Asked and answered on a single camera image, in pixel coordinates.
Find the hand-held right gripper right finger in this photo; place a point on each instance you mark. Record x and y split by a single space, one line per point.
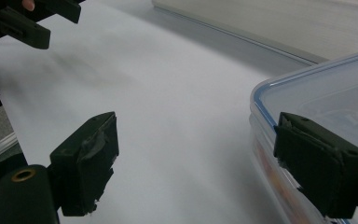
317 165

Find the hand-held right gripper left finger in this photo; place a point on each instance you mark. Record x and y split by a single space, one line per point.
84 165

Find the white board panel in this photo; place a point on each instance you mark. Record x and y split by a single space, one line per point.
276 25

